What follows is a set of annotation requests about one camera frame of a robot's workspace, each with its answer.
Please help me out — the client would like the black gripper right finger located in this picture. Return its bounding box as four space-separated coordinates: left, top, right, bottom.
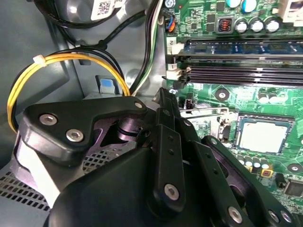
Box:
169 91 296 227

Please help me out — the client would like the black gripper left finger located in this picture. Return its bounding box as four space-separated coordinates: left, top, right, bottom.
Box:
14 87 187 213

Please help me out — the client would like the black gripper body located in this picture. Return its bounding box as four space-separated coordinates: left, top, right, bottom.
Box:
48 148 225 227

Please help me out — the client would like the wire locking lever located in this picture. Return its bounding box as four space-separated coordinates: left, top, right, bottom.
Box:
178 106 231 114

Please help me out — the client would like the silver CPU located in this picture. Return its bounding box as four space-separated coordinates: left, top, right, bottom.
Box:
238 117 296 156

